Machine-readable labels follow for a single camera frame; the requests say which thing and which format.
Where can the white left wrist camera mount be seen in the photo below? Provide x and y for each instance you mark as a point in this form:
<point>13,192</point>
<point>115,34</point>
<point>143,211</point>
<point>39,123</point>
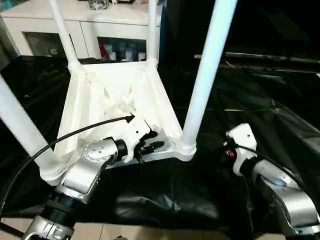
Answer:
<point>135,130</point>

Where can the small tan label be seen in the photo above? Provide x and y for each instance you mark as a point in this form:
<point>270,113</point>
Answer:
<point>197,55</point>

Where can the grey crumpled item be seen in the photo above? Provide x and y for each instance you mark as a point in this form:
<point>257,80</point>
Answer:
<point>98,3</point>

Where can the large black case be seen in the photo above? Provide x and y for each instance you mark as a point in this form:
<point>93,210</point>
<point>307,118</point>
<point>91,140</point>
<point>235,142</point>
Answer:
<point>275,25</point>

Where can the black metal frame bar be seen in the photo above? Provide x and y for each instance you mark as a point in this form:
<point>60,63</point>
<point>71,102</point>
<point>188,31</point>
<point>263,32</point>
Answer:
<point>10,228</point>

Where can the white glass-door cabinet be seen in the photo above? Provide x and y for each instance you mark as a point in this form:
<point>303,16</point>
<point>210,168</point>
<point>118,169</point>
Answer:
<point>100,25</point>

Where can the white plastic table leg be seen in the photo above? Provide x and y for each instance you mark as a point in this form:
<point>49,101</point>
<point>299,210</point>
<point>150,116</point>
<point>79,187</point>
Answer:
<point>62,30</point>
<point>153,30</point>
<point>20,120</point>
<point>207,62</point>

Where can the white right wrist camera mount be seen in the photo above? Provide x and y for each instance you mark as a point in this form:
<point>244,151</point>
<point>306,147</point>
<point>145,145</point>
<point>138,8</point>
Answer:
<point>242,135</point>

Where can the black work mat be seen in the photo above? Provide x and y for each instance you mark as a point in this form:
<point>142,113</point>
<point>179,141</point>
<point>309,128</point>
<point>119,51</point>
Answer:
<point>262,100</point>

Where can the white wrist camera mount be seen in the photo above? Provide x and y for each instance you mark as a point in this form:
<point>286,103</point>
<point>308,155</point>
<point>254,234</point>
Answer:
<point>242,135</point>
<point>135,130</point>

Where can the white plastic table top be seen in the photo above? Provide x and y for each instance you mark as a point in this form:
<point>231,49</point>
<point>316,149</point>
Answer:
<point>112,95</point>

